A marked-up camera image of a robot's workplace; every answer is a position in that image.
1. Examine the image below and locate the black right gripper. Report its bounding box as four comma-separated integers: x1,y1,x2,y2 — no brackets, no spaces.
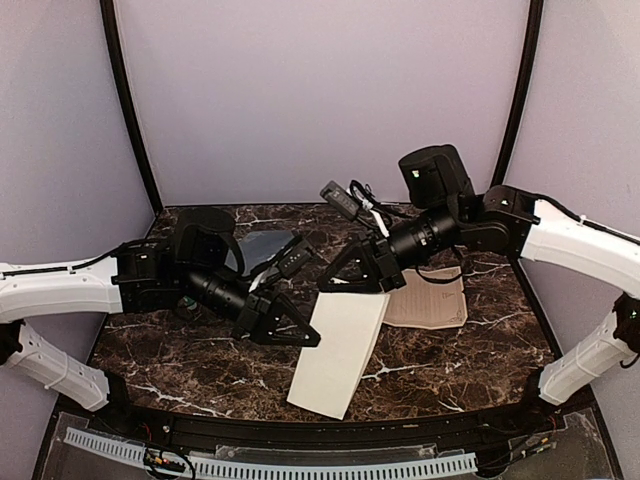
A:
315,199,463,292

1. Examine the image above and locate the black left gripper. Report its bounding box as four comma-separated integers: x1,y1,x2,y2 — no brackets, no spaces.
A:
180,264,322,348

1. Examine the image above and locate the beige lined letter paper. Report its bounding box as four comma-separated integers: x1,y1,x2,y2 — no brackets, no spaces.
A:
287,293,390,420

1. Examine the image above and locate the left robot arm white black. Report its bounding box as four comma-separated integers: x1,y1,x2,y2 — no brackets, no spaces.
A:
1,207,321,436

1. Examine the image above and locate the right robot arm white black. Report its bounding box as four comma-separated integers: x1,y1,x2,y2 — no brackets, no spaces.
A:
317,145,639,434

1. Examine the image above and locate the beige letter sheet on table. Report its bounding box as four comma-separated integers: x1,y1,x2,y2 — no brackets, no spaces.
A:
383,266,468,330

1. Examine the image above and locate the grey paper envelope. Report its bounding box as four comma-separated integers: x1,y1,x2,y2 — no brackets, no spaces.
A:
238,230,294,275

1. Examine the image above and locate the green white glue stick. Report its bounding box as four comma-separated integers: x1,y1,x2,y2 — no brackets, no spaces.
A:
181,297,198,310

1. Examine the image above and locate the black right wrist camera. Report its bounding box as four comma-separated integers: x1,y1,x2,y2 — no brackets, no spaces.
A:
320,180,360,221

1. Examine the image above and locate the white slotted cable duct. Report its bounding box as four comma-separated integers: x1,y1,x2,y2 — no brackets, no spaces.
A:
63,427,477,479

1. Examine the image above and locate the black right frame post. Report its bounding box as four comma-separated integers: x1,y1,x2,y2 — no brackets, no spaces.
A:
490,0,544,187

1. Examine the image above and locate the black frame post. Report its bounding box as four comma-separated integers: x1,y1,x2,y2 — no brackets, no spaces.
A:
490,0,544,187
99,0,164,217

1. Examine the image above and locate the black left frame post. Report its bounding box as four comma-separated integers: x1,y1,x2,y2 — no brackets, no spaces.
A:
99,0,164,217

